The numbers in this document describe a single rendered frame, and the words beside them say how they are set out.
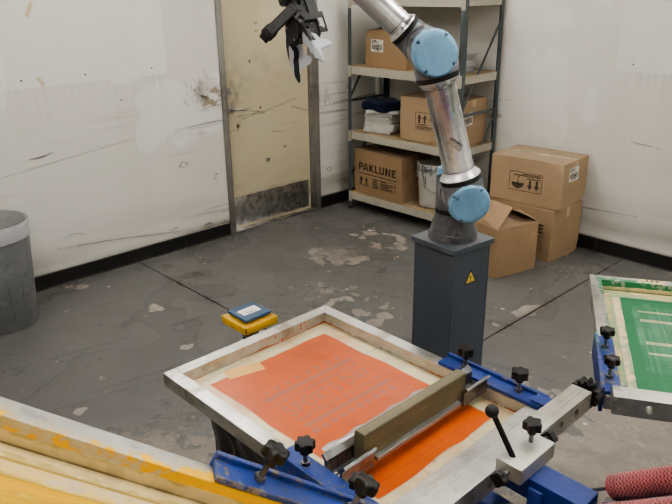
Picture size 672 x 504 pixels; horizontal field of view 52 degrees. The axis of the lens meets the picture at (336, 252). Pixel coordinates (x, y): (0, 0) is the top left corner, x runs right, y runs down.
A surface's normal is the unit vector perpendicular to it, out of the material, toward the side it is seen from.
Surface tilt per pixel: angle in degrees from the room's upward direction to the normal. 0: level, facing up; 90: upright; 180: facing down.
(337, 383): 0
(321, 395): 0
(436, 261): 90
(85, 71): 90
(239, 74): 90
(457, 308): 90
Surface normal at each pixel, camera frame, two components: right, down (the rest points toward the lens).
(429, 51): 0.02, 0.24
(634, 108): -0.73, 0.25
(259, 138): 0.69, 0.25
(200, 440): -0.01, -0.93
